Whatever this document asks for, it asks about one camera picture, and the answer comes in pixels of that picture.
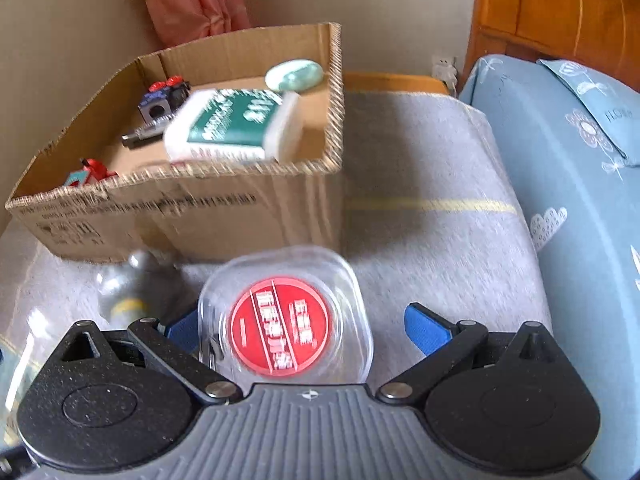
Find dark blue toy train car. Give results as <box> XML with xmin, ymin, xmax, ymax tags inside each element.
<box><xmin>137</xmin><ymin>76</ymin><xmax>192</xmax><ymax>123</ymax></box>

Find yellow capsule bottle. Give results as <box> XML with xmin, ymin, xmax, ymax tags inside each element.
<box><xmin>95</xmin><ymin>250</ymin><xmax>183</xmax><ymax>328</ymax></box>

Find wooden bed headboard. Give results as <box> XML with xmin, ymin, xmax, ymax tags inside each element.
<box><xmin>462</xmin><ymin>0</ymin><xmax>640</xmax><ymax>93</ymax></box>

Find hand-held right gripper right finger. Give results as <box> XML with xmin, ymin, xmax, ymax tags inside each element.
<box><xmin>376</xmin><ymin>302</ymin><xmax>568</xmax><ymax>407</ymax></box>

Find red wooden toy locomotive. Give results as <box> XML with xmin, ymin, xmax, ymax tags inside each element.
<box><xmin>64</xmin><ymin>157</ymin><xmax>118</xmax><ymax>188</ymax></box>

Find pink patterned curtain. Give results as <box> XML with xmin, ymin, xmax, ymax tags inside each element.
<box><xmin>132</xmin><ymin>0</ymin><xmax>251</xmax><ymax>46</ymax></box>

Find striped grey and teal blanket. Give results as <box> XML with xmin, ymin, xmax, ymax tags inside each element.
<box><xmin>0</xmin><ymin>91</ymin><xmax>553</xmax><ymax>441</ymax></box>

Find cardboard box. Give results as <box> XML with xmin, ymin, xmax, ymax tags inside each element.
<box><xmin>5</xmin><ymin>22</ymin><xmax>346</xmax><ymax>264</ymax></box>

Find light blue soap bar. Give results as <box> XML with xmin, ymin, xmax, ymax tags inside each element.
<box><xmin>264</xmin><ymin>59</ymin><xmax>324</xmax><ymax>93</ymax></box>

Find blue floral pillow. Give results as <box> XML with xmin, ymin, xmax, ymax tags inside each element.
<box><xmin>537</xmin><ymin>59</ymin><xmax>640</xmax><ymax>168</ymax></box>

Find white cotton swab box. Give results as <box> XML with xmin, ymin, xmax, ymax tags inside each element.
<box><xmin>164</xmin><ymin>88</ymin><xmax>305</xmax><ymax>165</ymax></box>

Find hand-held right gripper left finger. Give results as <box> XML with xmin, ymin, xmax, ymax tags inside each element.
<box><xmin>47</xmin><ymin>308</ymin><xmax>243</xmax><ymax>407</ymax></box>

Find clear container with red label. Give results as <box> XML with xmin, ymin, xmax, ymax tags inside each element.
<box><xmin>197</xmin><ymin>246</ymin><xmax>375</xmax><ymax>386</ymax></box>

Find white wall socket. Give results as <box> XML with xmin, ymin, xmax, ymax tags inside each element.
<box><xmin>432</xmin><ymin>57</ymin><xmax>458</xmax><ymax>86</ymax></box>

